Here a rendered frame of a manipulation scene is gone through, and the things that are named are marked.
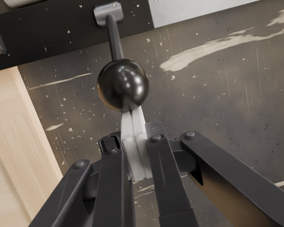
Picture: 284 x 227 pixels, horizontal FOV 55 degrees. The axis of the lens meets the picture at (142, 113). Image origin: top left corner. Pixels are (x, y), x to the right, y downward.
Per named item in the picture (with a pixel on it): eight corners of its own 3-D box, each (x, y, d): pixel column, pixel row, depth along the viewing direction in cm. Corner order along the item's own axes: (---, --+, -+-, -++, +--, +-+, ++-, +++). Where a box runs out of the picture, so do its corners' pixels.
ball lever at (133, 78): (83, -6, 26) (90, 92, 17) (121, -16, 26) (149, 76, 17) (95, 29, 29) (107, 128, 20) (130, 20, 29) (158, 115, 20)
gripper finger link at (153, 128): (150, 159, 14) (205, 145, 14) (143, 123, 19) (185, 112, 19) (157, 183, 15) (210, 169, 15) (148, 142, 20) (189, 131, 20)
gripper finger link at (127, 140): (145, 180, 17) (133, 183, 17) (139, 133, 23) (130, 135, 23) (132, 137, 16) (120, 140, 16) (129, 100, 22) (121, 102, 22)
